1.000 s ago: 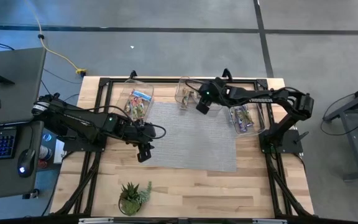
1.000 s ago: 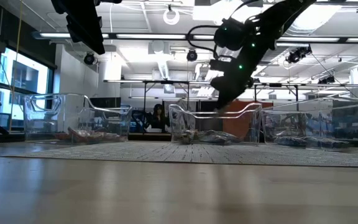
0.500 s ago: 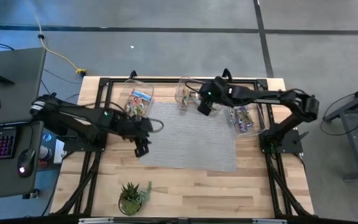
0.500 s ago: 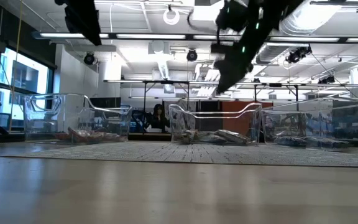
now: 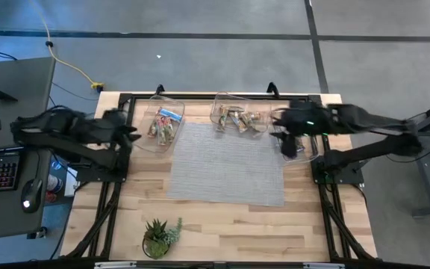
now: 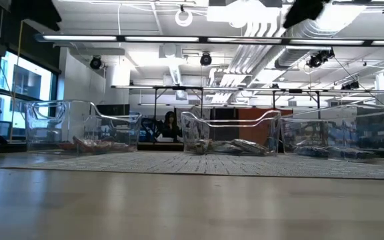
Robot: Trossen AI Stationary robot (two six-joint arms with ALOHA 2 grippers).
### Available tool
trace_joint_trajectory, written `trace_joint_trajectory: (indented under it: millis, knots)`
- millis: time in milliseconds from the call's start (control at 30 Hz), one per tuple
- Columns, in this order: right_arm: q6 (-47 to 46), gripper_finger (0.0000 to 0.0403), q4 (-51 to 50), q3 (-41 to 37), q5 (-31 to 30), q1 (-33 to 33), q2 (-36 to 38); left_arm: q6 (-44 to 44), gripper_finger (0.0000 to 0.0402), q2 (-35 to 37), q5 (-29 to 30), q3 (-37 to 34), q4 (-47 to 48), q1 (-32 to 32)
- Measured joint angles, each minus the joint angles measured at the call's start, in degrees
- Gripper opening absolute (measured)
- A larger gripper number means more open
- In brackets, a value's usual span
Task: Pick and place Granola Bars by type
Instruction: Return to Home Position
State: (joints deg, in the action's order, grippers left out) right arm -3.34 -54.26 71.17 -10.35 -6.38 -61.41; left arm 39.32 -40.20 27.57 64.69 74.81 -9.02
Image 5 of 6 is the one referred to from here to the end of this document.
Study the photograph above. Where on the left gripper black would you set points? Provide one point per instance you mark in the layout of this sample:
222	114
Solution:
114	127

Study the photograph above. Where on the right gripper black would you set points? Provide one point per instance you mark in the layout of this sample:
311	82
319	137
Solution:
301	121

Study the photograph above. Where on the purple wrapper granola bar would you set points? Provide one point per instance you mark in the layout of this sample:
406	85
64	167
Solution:
300	145

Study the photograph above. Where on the orange wrapper granola bar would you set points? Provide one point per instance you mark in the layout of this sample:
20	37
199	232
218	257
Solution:
222	119
233	108
238	122
250	120
257	115

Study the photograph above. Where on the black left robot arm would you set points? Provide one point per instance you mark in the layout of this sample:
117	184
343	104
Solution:
50	130

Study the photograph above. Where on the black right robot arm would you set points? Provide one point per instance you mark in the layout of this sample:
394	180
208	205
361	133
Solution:
368	121

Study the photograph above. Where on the clear plastic bin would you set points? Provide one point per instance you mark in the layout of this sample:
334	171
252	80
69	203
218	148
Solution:
144	142
260	127
310	149

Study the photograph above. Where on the grey woven table mat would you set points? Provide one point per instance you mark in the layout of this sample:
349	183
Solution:
226	164

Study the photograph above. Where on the white box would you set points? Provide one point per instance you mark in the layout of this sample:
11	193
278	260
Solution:
71	183

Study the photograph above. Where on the white and red can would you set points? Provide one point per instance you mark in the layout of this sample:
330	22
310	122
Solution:
53	185

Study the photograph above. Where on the potted green succulent plant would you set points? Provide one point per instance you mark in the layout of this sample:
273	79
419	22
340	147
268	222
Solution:
157	239

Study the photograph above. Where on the black computer mouse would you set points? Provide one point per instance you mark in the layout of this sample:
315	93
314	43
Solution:
31	196

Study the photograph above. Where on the grey desk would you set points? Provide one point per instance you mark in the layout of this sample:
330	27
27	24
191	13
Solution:
17	93

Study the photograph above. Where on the small black bar part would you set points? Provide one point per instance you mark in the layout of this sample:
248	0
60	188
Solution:
4	95

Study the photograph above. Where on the black frame clamp knob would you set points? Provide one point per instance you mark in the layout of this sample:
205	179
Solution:
159	89
272	88

